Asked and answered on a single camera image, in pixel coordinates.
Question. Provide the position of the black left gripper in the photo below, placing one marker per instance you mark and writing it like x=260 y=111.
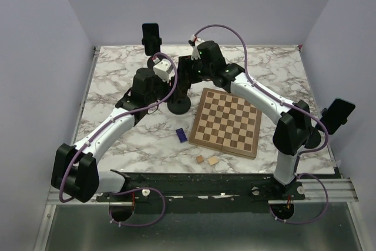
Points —
x=167 y=86

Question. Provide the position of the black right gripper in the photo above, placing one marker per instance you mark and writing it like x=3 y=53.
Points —
x=190 y=63

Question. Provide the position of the silver black smartphone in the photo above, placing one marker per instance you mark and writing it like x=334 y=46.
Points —
x=183 y=78

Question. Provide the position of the black phone stand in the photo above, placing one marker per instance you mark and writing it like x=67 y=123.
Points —
x=152 y=46
x=319 y=134
x=179 y=105

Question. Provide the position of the blue phone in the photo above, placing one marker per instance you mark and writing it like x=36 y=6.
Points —
x=336 y=114

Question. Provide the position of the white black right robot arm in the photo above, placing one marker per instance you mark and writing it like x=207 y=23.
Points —
x=293 y=125

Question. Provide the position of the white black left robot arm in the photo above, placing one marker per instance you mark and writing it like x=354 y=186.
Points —
x=75 y=171

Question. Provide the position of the black back phone stand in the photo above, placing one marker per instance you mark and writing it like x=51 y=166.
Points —
x=152 y=46

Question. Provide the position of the black phone in back stand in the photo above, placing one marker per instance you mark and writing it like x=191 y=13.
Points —
x=151 y=29

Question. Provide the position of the dark blue rectangular block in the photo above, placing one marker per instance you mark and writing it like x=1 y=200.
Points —
x=181 y=135

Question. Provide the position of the wooden chessboard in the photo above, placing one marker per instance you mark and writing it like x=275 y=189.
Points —
x=226 y=123

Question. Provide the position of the brown wooden cube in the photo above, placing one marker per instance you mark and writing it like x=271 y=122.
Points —
x=199 y=159

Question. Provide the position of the light wooden cube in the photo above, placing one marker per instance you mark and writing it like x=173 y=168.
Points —
x=213 y=160

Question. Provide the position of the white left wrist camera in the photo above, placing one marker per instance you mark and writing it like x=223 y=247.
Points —
x=162 y=68

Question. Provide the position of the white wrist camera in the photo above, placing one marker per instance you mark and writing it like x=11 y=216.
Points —
x=162 y=68
x=194 y=42

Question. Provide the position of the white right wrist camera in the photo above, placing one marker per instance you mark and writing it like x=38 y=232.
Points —
x=194 y=42

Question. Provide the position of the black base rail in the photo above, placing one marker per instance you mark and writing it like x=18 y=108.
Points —
x=205 y=192

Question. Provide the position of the aluminium extrusion rail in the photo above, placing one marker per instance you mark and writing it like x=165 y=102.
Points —
x=311 y=191

